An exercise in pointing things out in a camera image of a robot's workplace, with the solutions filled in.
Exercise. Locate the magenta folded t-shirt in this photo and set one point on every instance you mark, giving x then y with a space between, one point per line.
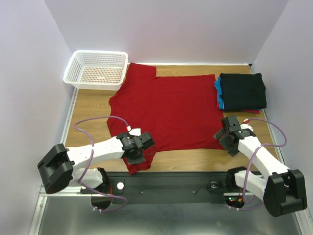
252 111

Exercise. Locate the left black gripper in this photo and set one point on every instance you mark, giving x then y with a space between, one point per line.
134 161

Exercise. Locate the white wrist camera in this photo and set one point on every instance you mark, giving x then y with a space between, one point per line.
246 127
134 131

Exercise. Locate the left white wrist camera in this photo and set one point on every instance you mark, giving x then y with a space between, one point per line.
134 131

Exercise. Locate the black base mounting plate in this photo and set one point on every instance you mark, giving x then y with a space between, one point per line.
169 187

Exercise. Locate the white plastic mesh basket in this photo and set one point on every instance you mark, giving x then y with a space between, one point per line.
96 70

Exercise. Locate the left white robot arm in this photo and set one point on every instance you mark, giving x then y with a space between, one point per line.
62 167

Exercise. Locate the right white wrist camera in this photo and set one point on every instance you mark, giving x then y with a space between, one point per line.
246 127

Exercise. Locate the blue folded t-shirt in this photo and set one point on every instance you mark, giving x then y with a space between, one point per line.
220 102

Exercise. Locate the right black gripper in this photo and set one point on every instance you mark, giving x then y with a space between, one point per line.
220 133

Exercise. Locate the black folded t-shirt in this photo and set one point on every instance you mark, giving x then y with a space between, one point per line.
242 91

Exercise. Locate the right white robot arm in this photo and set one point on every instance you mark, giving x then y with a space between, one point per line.
281 189

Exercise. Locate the red t-shirt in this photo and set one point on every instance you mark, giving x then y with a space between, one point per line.
179 112

